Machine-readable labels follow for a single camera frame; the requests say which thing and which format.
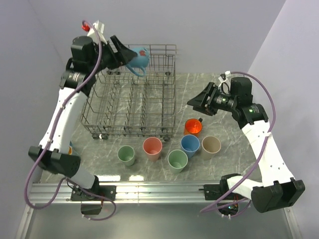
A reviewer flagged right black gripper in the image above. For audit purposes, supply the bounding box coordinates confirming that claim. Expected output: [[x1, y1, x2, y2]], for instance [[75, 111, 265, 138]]
[[187, 82, 237, 117]]

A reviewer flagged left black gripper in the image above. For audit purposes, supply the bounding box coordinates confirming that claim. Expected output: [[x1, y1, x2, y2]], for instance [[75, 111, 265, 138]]
[[89, 35, 137, 74]]

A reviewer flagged light blue floral mug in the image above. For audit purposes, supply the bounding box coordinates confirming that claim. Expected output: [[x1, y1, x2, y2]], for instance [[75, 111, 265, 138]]
[[126, 47, 150, 77]]

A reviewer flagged green plastic cup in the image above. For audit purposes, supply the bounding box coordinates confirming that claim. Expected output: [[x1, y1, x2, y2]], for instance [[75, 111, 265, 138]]
[[167, 149, 188, 174], [118, 145, 135, 166]]

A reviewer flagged teal patterned mug yellow inside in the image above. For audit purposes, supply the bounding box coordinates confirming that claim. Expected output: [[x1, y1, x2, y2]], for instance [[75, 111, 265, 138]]
[[68, 142, 73, 155]]

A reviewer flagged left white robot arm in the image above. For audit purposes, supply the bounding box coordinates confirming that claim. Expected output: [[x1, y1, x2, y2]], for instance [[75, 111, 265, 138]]
[[28, 36, 138, 200]]

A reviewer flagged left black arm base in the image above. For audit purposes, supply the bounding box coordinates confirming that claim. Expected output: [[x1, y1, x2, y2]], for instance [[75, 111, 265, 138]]
[[70, 185, 117, 218]]

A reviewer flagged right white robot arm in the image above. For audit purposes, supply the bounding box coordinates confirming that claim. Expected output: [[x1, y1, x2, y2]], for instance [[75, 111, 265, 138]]
[[187, 73, 306, 213]]

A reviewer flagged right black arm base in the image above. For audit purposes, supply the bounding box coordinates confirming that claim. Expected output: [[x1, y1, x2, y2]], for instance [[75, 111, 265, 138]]
[[199, 183, 240, 217]]

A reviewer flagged blue plastic cup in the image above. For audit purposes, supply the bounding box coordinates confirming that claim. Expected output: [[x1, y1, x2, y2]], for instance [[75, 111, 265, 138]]
[[180, 134, 200, 158]]

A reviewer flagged beige plastic cup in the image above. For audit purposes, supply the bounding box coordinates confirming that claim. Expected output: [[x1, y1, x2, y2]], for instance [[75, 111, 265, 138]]
[[200, 136, 221, 160]]

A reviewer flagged pink plastic cup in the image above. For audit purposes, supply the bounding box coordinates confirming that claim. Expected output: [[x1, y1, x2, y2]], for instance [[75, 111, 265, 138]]
[[143, 137, 162, 162]]

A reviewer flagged orange mug black handle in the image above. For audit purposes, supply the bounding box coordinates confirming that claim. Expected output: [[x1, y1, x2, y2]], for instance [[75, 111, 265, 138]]
[[183, 118, 203, 137]]

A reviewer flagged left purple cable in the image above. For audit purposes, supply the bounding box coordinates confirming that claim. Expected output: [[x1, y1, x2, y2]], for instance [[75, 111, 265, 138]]
[[23, 20, 118, 222]]

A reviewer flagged purple cable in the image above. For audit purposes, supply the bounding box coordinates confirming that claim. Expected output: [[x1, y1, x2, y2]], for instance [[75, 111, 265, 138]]
[[23, 20, 118, 222], [200, 71, 276, 220]]

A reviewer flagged grey wire dish rack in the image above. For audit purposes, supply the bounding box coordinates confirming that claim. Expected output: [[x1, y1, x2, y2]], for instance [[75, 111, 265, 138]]
[[80, 44, 177, 141]]

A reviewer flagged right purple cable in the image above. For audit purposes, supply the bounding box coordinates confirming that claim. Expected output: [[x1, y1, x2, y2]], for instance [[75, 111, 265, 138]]
[[200, 71, 276, 220]]

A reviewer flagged aluminium mounting rail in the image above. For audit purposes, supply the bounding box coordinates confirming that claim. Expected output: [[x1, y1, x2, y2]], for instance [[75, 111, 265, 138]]
[[29, 181, 217, 205]]

